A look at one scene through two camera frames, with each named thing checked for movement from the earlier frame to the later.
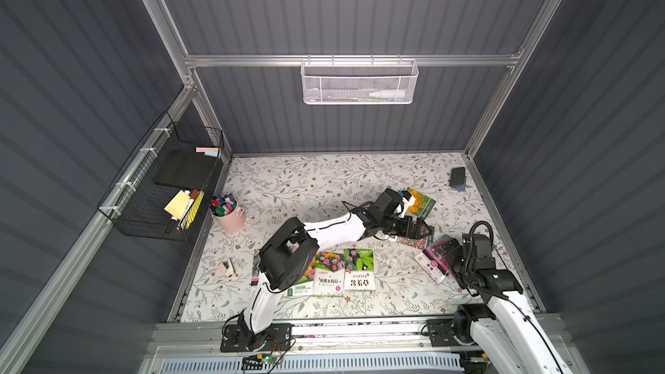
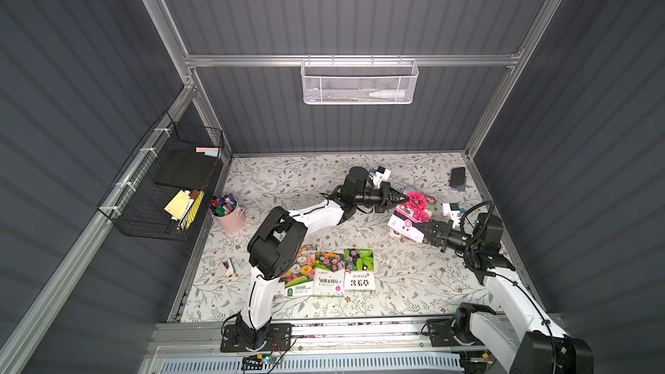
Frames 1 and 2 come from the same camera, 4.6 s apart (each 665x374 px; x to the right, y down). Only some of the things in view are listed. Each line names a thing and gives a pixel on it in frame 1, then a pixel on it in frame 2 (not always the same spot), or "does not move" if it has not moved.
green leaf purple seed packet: [358, 269] does not move
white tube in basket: [389, 93] does not move
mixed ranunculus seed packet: [306, 284] does not move
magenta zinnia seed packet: [431, 261] to [417, 209]
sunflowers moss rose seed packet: [329, 274] does not move
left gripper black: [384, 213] to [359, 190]
